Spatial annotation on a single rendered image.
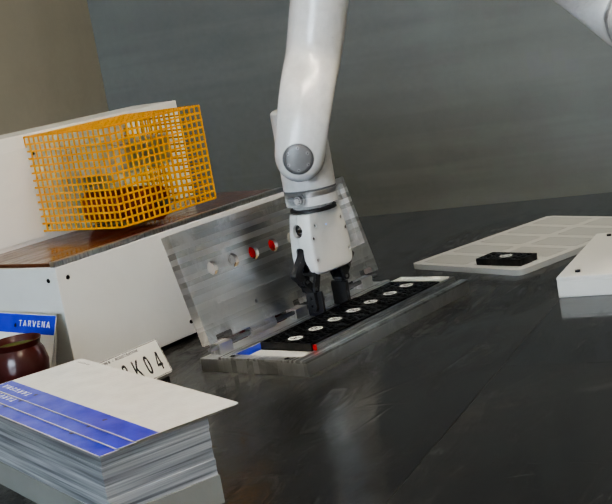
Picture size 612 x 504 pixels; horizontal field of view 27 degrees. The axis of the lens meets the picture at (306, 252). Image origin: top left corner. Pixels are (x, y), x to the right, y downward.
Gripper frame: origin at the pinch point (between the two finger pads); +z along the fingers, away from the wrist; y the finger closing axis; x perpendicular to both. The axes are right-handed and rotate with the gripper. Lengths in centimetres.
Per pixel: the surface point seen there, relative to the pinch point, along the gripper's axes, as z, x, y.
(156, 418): -6, -28, -66
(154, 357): 0.2, 9.6, -30.6
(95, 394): -6, -13, -61
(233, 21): -48, 169, 178
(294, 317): 1.8, 4.4, -4.0
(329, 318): 1.0, -5.3, -7.0
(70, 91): -34, 220, 144
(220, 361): 2.5, 2.3, -24.5
